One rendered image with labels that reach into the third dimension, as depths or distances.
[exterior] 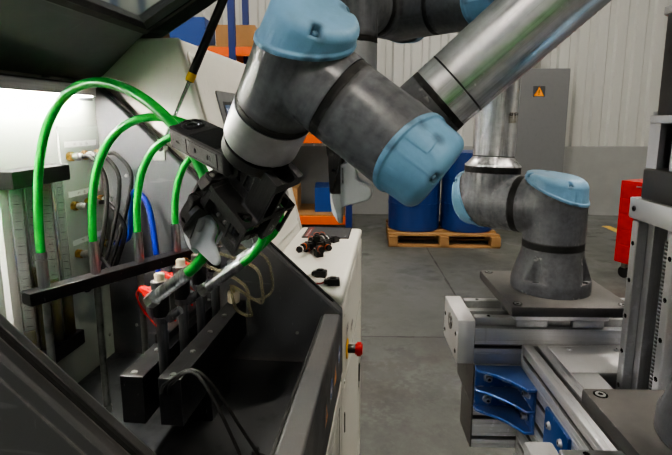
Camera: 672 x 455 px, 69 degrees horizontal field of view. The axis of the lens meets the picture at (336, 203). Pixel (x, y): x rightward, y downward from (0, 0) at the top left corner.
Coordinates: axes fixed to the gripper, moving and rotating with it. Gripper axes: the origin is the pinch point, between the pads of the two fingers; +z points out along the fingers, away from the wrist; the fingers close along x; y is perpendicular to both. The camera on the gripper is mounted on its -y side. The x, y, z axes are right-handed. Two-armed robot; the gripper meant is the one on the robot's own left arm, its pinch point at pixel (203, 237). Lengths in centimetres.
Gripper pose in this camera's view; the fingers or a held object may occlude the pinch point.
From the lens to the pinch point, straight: 65.3
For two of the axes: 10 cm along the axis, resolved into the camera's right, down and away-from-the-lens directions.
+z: -4.0, 6.0, 6.9
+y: 6.4, 7.3, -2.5
